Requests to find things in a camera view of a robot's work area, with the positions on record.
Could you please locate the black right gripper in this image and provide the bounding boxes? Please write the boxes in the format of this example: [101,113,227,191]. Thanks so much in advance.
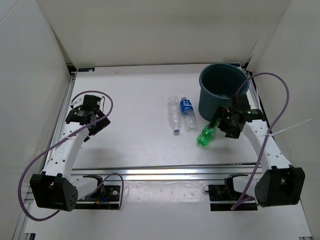
[207,105,241,139]

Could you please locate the green plastic soda bottle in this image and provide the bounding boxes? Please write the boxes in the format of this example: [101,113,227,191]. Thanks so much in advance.
[196,124,217,147]

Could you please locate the clear unlabelled plastic bottle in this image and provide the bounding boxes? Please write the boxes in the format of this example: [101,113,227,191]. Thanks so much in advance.
[167,96,181,135]

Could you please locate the small blue label bottle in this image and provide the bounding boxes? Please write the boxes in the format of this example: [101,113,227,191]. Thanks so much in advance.
[216,94,231,99]

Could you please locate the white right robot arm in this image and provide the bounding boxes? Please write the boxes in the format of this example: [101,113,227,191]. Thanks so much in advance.
[209,105,306,210]

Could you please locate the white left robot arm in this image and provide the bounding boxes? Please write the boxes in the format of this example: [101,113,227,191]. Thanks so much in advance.
[29,109,110,212]

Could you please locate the dark teal plastic bin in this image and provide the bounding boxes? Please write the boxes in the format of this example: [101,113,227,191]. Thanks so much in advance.
[198,63,249,121]

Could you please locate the blue label water bottle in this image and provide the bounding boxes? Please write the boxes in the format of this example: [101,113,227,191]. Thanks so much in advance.
[179,95,198,132]

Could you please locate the blue table edge sticker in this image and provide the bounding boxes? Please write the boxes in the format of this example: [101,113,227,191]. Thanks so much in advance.
[77,67,95,73]

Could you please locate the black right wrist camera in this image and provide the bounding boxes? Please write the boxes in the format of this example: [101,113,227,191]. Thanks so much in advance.
[230,94,251,114]

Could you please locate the aluminium front frame rail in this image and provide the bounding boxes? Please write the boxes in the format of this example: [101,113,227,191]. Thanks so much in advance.
[71,163,255,181]

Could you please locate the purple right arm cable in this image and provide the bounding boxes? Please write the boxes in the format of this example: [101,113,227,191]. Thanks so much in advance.
[231,72,292,211]

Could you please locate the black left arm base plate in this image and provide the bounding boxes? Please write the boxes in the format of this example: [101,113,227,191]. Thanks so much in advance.
[76,185,122,210]

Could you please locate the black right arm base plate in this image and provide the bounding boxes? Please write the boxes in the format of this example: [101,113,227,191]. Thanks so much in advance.
[202,184,258,212]

